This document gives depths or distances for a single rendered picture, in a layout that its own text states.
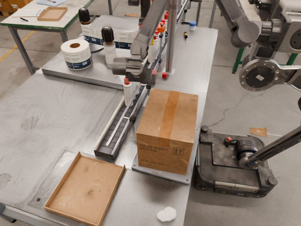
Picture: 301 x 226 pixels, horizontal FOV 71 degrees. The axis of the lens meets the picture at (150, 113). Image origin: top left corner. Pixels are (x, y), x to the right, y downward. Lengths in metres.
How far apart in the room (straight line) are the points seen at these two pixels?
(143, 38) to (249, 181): 1.43
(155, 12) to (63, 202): 0.91
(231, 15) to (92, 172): 0.93
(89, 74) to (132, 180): 0.88
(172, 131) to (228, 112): 1.84
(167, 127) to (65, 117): 0.74
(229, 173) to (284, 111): 1.36
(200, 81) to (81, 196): 1.12
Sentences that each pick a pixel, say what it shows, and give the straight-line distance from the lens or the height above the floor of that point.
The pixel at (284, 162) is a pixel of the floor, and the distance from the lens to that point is 2.49.
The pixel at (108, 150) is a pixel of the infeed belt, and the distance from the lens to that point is 1.15.
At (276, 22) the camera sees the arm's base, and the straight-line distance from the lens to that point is 0.95.
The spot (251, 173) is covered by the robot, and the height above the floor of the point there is 0.24.
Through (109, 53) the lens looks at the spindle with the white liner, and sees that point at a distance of 1.62.
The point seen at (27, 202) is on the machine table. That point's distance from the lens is 1.19.
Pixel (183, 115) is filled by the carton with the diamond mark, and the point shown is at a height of 1.12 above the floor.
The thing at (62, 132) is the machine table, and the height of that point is 0.83.
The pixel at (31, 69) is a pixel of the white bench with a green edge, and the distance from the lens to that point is 3.30.
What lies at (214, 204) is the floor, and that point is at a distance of 2.02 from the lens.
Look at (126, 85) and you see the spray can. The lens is 1.23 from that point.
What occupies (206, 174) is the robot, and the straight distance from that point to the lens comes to 1.84.
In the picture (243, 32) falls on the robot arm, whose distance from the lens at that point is 0.89.
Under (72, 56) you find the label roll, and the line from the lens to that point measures 1.67.
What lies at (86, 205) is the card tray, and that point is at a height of 0.83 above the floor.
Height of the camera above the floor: 1.82
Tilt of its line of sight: 46 degrees down
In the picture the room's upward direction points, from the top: straight up
